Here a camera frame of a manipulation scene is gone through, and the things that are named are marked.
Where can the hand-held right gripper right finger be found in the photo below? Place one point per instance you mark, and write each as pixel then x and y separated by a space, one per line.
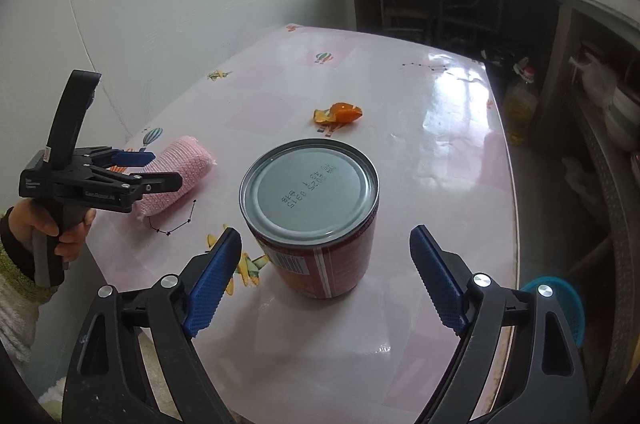
pixel 440 284

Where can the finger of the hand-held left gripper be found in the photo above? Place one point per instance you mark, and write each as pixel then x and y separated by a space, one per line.
pixel 132 158
pixel 150 184

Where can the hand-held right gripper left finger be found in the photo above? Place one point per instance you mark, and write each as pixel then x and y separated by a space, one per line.
pixel 212 284

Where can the pink gauze roll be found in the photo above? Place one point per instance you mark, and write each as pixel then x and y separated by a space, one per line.
pixel 185 159

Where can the blue plastic wastebasket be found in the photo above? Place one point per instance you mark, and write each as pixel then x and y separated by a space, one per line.
pixel 565 304

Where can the red tin can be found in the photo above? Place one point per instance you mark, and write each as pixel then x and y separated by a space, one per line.
pixel 310 184

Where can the person's left forearm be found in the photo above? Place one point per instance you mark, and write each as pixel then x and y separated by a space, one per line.
pixel 15 279

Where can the person's left hand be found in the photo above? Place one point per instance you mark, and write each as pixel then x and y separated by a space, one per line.
pixel 75 244

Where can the white crumpled tissue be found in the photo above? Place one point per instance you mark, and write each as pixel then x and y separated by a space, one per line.
pixel 577 176

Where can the perforated metal shelf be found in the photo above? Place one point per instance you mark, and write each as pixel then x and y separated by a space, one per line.
pixel 610 214

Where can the yellow cooking oil bottle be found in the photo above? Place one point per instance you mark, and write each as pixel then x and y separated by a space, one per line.
pixel 520 109

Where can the orange peel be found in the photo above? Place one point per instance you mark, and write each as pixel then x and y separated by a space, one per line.
pixel 340 113

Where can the black bin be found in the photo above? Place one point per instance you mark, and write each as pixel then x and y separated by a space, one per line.
pixel 500 59

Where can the stack of white bowls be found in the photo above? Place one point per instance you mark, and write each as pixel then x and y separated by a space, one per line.
pixel 625 119

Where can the white plastic bag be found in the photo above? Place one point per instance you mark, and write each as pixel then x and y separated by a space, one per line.
pixel 595 79

